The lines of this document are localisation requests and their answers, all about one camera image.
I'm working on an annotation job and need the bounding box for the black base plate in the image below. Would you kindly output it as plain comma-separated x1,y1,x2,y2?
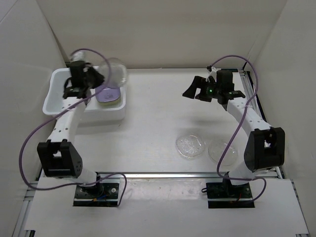
201,178,255,209
73,179,120,207

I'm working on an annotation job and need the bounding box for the aluminium frame rail front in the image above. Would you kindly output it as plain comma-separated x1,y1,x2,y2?
41,172,232,180

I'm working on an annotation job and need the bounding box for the clear textured plate right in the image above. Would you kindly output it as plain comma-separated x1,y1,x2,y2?
208,139,239,166

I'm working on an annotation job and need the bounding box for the aluminium frame rail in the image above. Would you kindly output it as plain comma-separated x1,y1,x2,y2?
239,70,284,179
41,172,232,180

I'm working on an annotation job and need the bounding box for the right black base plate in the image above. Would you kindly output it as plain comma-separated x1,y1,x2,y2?
201,178,255,209

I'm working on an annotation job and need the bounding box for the green panda plate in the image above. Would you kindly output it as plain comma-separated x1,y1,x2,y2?
98,100,121,108

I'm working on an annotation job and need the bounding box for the purple panda plate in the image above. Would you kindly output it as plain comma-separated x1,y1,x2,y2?
95,86,121,103

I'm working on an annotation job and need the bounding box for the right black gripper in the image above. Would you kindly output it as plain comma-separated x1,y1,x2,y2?
183,77,222,103

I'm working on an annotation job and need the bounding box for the aluminium frame rail right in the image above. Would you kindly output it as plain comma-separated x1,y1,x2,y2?
239,70,284,179

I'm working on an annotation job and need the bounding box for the white plastic bin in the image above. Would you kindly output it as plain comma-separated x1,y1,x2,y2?
42,68,126,123

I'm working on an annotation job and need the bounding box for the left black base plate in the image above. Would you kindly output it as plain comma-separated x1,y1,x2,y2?
73,179,120,207

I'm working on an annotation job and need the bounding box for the clear textured plate left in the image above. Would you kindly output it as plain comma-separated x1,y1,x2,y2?
175,133,205,159

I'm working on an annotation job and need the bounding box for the smoky clear plate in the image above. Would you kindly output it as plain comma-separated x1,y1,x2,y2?
98,58,128,89

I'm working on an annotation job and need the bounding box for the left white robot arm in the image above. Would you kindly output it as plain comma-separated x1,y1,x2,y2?
37,60,104,198

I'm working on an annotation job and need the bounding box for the clear textured plate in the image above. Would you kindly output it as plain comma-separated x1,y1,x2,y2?
175,133,205,159
208,139,239,166

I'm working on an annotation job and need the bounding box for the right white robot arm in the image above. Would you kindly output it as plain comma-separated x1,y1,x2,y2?
182,68,285,198

